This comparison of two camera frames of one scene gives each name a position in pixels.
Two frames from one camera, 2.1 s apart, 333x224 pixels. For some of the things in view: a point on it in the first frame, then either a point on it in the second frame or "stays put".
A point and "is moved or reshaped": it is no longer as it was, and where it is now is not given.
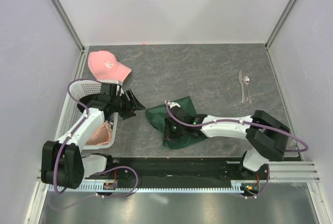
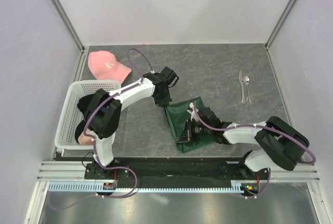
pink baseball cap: x=103 y=65 stays put
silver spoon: x=246 y=80 stays put
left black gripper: x=133 y=105 to x=163 y=102
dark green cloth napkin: x=156 y=116 is moved or reshaped
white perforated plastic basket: x=70 y=110 stays put
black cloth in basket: x=85 y=100 stays put
